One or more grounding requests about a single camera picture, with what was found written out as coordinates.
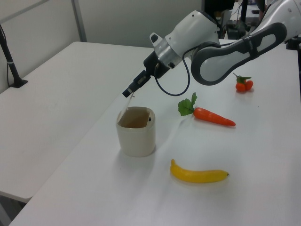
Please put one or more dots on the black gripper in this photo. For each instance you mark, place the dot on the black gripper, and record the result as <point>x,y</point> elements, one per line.
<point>156,66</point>

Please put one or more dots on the beige hinged bin lid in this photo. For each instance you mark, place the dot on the beige hinged bin lid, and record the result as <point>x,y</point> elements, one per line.
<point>121,116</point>

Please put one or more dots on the beige plastic garbage bin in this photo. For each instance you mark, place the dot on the beige plastic garbage bin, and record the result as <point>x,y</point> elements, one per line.
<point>136,141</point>

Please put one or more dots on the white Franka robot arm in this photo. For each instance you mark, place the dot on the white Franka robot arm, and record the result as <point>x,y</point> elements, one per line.
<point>195,30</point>

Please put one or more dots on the orange toy carrot green leaves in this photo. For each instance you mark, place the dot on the orange toy carrot green leaves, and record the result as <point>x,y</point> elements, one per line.
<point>211,116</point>

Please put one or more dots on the orange toy tomato cluster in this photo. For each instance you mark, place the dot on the orange toy tomato cluster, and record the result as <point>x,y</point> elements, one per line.
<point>240,86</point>

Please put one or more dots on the yellow toy banana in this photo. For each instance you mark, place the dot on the yellow toy banana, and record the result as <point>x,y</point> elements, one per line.
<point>197,176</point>

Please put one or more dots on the black upright tripod pole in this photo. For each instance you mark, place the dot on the black upright tripod pole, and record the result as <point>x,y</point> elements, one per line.
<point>244,10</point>

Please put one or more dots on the black pole with base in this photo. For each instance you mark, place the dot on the black pole with base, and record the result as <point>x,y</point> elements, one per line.
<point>10,64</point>

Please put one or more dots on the grey partition post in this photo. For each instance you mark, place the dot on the grey partition post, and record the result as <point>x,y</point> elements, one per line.
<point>79,21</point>

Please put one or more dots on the black clamp camera stand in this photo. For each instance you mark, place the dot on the black clamp camera stand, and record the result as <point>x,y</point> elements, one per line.
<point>294,42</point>

